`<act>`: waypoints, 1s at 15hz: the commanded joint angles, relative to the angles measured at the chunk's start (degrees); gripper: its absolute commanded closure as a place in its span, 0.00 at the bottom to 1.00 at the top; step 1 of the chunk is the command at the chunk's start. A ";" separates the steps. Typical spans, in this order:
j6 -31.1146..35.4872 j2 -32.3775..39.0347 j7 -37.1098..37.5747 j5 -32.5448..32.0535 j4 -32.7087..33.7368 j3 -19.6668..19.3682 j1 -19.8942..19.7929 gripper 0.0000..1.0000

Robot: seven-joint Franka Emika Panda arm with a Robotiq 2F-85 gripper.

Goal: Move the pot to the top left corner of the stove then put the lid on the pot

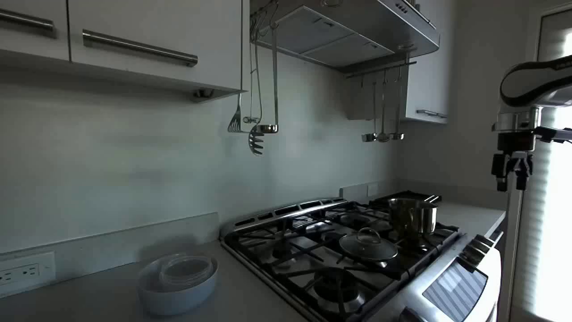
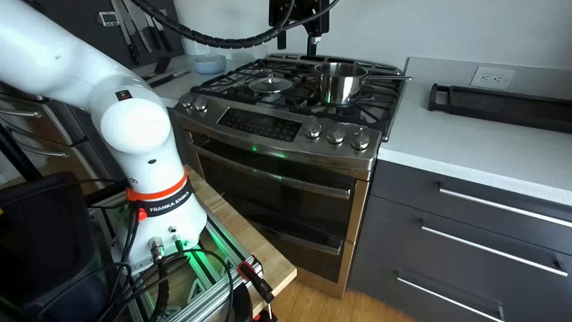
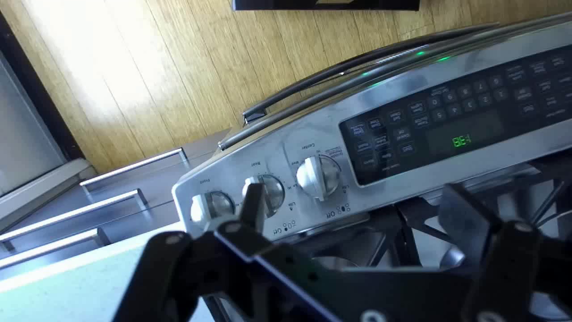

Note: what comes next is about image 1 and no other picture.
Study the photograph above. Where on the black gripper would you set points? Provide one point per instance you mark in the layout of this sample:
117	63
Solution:
515	144

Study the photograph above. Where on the white wall outlet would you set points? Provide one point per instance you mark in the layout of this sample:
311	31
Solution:
27	273

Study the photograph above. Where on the stainless steel pot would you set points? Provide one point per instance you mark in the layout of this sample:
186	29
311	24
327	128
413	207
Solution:
411	216

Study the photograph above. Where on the hanging metal ladle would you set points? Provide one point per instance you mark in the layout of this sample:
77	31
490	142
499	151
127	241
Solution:
397	135
369	137
383	137

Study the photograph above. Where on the stainless steel range hood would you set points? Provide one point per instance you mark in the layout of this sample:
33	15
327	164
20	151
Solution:
351	29

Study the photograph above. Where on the large round white dish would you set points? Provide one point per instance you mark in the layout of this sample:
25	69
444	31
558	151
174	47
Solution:
179	298

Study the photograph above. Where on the metal utensil rail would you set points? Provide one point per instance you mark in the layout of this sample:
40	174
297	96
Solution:
381	67

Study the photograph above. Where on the hanging long metal utensil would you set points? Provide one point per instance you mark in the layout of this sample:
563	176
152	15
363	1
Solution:
274	90

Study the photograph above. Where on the small round white dish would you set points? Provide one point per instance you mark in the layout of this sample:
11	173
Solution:
184	271

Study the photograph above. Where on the hanging metal spatula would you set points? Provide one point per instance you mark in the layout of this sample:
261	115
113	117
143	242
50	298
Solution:
236	122

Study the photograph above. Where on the white window blind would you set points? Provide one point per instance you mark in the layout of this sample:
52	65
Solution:
551	239

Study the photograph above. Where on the white wall cabinet door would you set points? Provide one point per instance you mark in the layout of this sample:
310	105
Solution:
161	42
29	28

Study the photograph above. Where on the white wall cabinet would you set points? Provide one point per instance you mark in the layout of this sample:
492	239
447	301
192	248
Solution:
431	78

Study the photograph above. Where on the under cabinet light fixture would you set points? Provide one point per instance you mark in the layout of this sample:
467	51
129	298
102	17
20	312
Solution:
202	94

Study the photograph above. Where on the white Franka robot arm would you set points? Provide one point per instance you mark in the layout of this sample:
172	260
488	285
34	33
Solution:
538	81

